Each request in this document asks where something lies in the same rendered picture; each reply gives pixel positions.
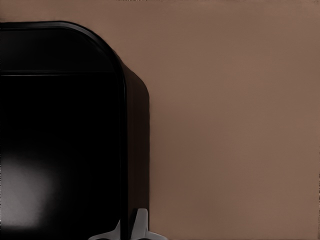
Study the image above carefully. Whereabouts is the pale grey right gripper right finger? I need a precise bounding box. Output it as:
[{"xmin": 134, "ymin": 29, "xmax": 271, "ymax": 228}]
[{"xmin": 129, "ymin": 208, "xmax": 169, "ymax": 240}]

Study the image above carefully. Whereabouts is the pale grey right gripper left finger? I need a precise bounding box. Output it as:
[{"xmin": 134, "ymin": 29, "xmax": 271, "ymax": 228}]
[{"xmin": 87, "ymin": 219, "xmax": 122, "ymax": 240}]

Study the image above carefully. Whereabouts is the black rounded tray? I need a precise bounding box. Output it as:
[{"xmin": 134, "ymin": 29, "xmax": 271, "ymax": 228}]
[{"xmin": 0, "ymin": 20, "xmax": 131, "ymax": 240}]

